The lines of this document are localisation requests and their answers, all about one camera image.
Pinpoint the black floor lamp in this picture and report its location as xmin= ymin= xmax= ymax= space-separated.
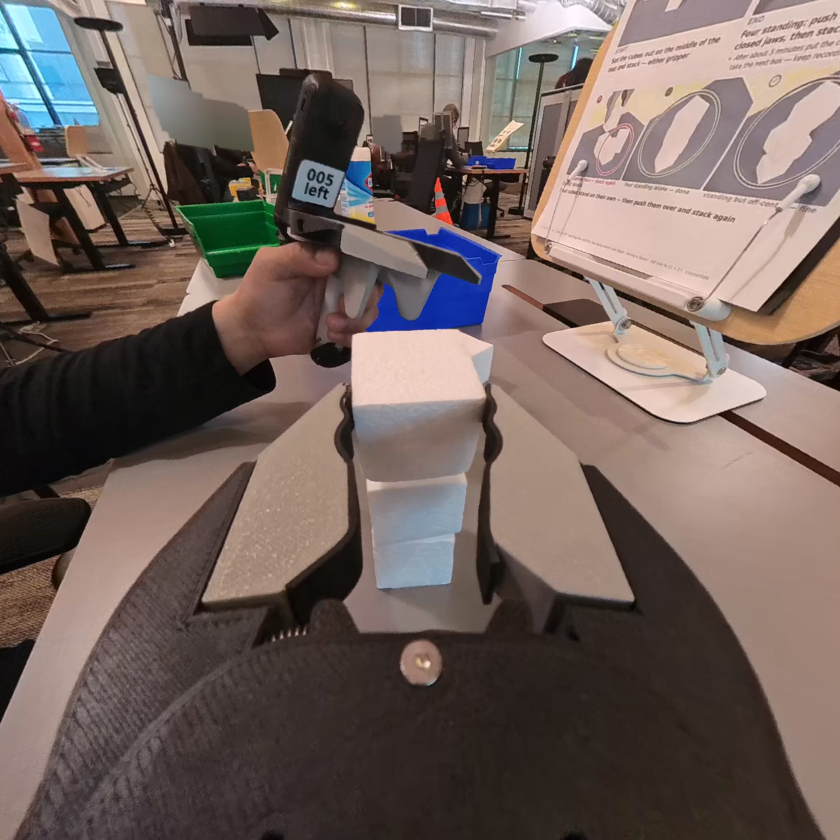
xmin=525 ymin=51 xmax=560 ymax=219

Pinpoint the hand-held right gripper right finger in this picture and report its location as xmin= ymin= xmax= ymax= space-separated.
xmin=478 ymin=384 xmax=636 ymax=605

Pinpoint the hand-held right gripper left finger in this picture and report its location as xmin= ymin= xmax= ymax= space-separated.
xmin=200 ymin=382 xmax=363 ymax=608

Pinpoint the printed instruction sheet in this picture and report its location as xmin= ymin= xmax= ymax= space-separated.
xmin=533 ymin=0 xmax=840 ymax=312

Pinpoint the person's left forearm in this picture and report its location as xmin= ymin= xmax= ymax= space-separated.
xmin=0 ymin=301 xmax=277 ymax=497

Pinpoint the wooden top desk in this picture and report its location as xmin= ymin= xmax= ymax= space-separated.
xmin=0 ymin=164 xmax=135 ymax=273

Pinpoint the black light stand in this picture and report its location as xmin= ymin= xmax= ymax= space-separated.
xmin=73 ymin=16 xmax=188 ymax=238

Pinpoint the black chair armrest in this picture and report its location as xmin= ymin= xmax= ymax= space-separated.
xmin=0 ymin=497 xmax=93 ymax=573

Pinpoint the green plastic bin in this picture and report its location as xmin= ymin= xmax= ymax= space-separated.
xmin=175 ymin=199 xmax=284 ymax=279

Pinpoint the cleaning wipes container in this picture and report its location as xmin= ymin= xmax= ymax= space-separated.
xmin=340 ymin=147 xmax=377 ymax=225

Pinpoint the person's left hand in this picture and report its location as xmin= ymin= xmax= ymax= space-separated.
xmin=211 ymin=243 xmax=383 ymax=376

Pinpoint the white-based document stand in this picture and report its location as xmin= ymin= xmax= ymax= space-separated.
xmin=530 ymin=0 xmax=840 ymax=423

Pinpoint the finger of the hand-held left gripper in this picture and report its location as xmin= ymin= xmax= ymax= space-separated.
xmin=339 ymin=225 xmax=434 ymax=282
xmin=387 ymin=240 xmax=484 ymax=324

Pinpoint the black office chair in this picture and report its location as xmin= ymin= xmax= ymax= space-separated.
xmin=394 ymin=125 xmax=447 ymax=198

